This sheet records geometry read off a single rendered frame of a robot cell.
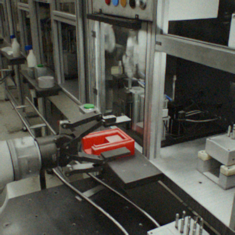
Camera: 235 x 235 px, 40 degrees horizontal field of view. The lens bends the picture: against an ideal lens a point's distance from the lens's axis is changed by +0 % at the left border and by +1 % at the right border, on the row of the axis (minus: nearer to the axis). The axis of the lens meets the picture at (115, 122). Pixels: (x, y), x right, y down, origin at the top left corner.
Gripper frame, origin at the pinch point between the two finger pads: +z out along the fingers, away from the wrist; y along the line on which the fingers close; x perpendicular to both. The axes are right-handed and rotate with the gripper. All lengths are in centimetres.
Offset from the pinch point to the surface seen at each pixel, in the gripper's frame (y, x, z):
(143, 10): 27.6, 23.5, 20.4
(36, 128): -33, 89, -1
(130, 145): -17.4, 24.4, 17.2
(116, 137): -17.3, 32.5, 15.9
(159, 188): -48, 34, 38
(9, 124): -112, 296, 12
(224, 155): -11.5, -3.3, 33.1
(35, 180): -112, 167, 9
